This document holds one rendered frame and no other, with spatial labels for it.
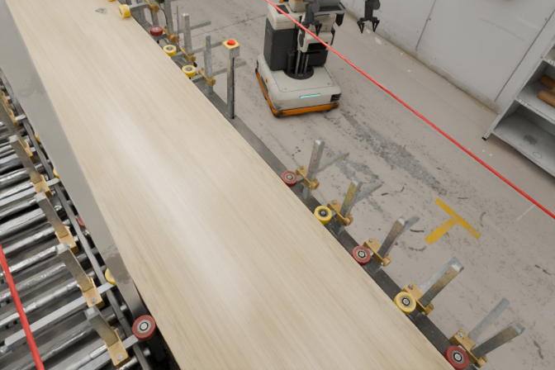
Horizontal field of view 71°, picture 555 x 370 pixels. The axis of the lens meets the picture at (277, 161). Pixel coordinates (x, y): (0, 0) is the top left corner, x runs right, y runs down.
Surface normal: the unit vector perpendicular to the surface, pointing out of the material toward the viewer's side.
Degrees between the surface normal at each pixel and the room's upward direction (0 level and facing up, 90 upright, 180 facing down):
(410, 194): 0
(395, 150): 0
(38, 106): 90
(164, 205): 0
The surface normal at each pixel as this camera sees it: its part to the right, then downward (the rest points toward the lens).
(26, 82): 0.60, 0.64
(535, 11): -0.79, 0.41
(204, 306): 0.09, -0.65
